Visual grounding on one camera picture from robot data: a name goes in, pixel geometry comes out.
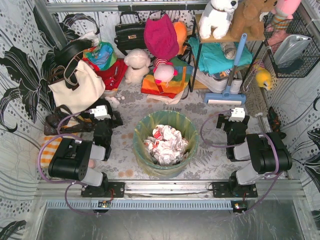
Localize yellow trash bag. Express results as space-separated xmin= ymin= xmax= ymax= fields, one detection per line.
xmin=133 ymin=110 xmax=199 ymax=178

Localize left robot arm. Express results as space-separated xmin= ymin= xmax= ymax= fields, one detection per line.
xmin=44 ymin=98 xmax=125 ymax=199

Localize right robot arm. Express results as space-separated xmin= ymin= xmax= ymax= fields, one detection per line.
xmin=212 ymin=113 xmax=293 ymax=199

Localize brown patterned bag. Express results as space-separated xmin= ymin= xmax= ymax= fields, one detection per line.
xmin=44 ymin=104 xmax=96 ymax=136

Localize cream canvas tote bag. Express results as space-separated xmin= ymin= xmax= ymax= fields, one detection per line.
xmin=49 ymin=60 xmax=106 ymax=114

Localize teal trash bin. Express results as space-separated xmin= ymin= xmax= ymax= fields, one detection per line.
xmin=133 ymin=110 xmax=199 ymax=179

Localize crumpled paper trash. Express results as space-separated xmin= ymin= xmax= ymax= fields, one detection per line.
xmin=143 ymin=124 xmax=189 ymax=167

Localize colourful printed bag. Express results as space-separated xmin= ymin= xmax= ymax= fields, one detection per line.
xmin=82 ymin=41 xmax=117 ymax=72

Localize magenta fabric bag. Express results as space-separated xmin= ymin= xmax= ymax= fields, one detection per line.
xmin=143 ymin=13 xmax=179 ymax=60

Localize pink case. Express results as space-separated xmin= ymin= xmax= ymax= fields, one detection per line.
xmin=88 ymin=159 xmax=96 ymax=169

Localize blue floor sweeper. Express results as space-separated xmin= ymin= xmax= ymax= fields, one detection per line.
xmin=204 ymin=33 xmax=248 ymax=106

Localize white shoes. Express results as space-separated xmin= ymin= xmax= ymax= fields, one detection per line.
xmin=193 ymin=71 xmax=243 ymax=94

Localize red cloth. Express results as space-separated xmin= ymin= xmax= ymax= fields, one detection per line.
xmin=95 ymin=58 xmax=128 ymax=91

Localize orange checked cloth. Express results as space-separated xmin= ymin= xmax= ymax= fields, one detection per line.
xmin=40 ymin=137 xmax=62 ymax=168

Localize yellow plush duck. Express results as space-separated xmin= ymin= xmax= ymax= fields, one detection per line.
xmin=253 ymin=60 xmax=272 ymax=91

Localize teal folded cloth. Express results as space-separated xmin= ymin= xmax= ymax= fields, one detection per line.
xmin=188 ymin=37 xmax=253 ymax=75

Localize rainbow striped cloth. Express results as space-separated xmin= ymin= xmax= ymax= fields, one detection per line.
xmin=141 ymin=57 xmax=194 ymax=99

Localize cream plush lamb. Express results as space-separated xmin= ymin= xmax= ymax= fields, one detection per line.
xmin=124 ymin=48 xmax=151 ymax=84

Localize pink plush doll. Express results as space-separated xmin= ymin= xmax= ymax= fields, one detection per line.
xmin=153 ymin=58 xmax=178 ymax=84

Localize black hat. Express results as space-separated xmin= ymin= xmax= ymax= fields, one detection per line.
xmin=54 ymin=39 xmax=93 ymax=67

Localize black metal shelf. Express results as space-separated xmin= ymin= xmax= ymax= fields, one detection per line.
xmin=188 ymin=14 xmax=266 ymax=93

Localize silver foil pouch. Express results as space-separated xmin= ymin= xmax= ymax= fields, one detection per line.
xmin=273 ymin=34 xmax=312 ymax=65

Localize black leather handbag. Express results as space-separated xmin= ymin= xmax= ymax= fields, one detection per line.
xmin=114 ymin=11 xmax=147 ymax=56

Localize brown teddy bear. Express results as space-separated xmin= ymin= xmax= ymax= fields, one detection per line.
xmin=230 ymin=0 xmax=278 ymax=39

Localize orange plush toy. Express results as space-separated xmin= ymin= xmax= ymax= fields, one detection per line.
xmin=173 ymin=21 xmax=187 ymax=55

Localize white plush dog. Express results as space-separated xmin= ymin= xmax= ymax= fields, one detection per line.
xmin=199 ymin=0 xmax=238 ymax=40

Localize pink plush toy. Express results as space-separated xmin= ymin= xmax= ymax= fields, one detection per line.
xmin=266 ymin=0 xmax=301 ymax=46

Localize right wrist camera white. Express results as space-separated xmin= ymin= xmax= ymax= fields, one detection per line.
xmin=228 ymin=107 xmax=246 ymax=122

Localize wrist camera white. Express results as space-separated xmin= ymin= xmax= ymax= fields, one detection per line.
xmin=89 ymin=105 xmax=111 ymax=120
xmin=228 ymin=107 xmax=246 ymax=122

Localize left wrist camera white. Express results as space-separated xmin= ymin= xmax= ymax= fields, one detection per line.
xmin=89 ymin=105 xmax=111 ymax=120

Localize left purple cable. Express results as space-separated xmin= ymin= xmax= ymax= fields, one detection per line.
xmin=39 ymin=109 xmax=111 ymax=216

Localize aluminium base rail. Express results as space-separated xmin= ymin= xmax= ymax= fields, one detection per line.
xmin=35 ymin=179 xmax=306 ymax=200

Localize black wire basket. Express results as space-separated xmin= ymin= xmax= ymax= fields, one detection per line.
xmin=264 ymin=12 xmax=320 ymax=79

